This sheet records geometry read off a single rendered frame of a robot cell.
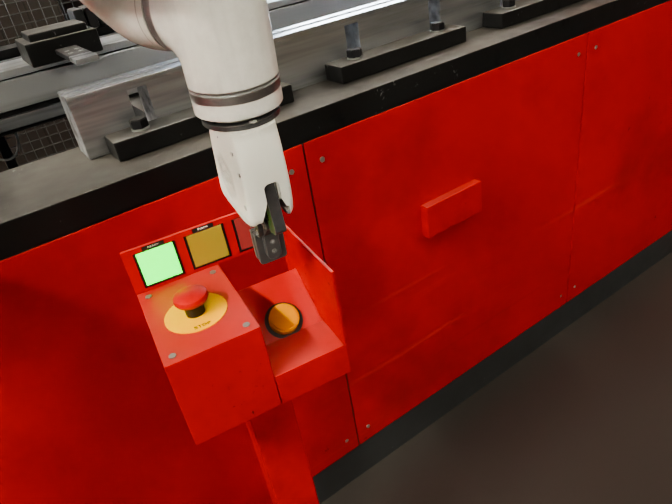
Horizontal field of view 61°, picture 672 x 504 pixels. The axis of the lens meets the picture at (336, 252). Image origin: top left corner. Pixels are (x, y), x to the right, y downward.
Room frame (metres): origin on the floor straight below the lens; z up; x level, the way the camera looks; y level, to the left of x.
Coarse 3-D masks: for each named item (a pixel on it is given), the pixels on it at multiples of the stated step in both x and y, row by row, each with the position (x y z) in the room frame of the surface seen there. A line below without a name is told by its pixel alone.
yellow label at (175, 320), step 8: (208, 296) 0.56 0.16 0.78; (216, 296) 0.56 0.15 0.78; (208, 304) 0.54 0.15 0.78; (216, 304) 0.54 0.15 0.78; (224, 304) 0.54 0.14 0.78; (168, 312) 0.54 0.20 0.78; (176, 312) 0.54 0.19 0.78; (184, 312) 0.53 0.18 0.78; (208, 312) 0.53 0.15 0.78; (216, 312) 0.52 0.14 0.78; (224, 312) 0.52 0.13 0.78; (168, 320) 0.52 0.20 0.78; (176, 320) 0.52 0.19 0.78; (184, 320) 0.52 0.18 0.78; (192, 320) 0.52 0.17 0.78; (200, 320) 0.51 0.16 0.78; (208, 320) 0.51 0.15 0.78; (216, 320) 0.51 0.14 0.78; (168, 328) 0.51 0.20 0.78; (176, 328) 0.51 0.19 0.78; (184, 328) 0.50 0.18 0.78; (192, 328) 0.50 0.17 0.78; (200, 328) 0.50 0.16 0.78
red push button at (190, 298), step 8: (184, 288) 0.54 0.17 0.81; (192, 288) 0.54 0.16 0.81; (200, 288) 0.54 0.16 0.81; (176, 296) 0.53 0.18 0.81; (184, 296) 0.52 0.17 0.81; (192, 296) 0.52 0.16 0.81; (200, 296) 0.52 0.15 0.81; (176, 304) 0.52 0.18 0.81; (184, 304) 0.51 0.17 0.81; (192, 304) 0.51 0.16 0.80; (200, 304) 0.52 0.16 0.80; (192, 312) 0.52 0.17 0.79; (200, 312) 0.52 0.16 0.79
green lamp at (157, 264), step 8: (160, 248) 0.60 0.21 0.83; (168, 248) 0.61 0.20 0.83; (136, 256) 0.59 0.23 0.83; (144, 256) 0.60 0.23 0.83; (152, 256) 0.60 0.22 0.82; (160, 256) 0.60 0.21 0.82; (168, 256) 0.61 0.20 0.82; (176, 256) 0.61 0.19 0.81; (144, 264) 0.60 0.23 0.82; (152, 264) 0.60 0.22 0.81; (160, 264) 0.60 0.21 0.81; (168, 264) 0.61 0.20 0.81; (176, 264) 0.61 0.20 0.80; (144, 272) 0.59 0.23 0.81; (152, 272) 0.60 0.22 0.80; (160, 272) 0.60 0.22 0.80; (168, 272) 0.60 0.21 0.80; (176, 272) 0.61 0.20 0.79; (152, 280) 0.60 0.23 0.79; (160, 280) 0.60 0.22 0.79
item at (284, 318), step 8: (280, 304) 0.58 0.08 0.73; (288, 304) 0.58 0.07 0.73; (272, 312) 0.57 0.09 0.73; (280, 312) 0.57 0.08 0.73; (288, 312) 0.57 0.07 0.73; (296, 312) 0.57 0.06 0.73; (272, 320) 0.56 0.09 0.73; (280, 320) 0.56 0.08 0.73; (288, 320) 0.56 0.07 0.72; (296, 320) 0.56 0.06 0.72; (272, 328) 0.56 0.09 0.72; (280, 328) 0.55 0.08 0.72; (288, 328) 0.55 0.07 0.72
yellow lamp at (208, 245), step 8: (200, 232) 0.62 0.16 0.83; (208, 232) 0.63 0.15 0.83; (216, 232) 0.63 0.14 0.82; (192, 240) 0.62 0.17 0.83; (200, 240) 0.62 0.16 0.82; (208, 240) 0.63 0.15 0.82; (216, 240) 0.63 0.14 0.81; (224, 240) 0.63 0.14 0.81; (192, 248) 0.62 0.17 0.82; (200, 248) 0.62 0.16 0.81; (208, 248) 0.62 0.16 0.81; (216, 248) 0.63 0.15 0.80; (224, 248) 0.63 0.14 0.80; (192, 256) 0.62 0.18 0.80; (200, 256) 0.62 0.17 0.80; (208, 256) 0.62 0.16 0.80; (216, 256) 0.63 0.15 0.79; (224, 256) 0.63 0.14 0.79; (200, 264) 0.62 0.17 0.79
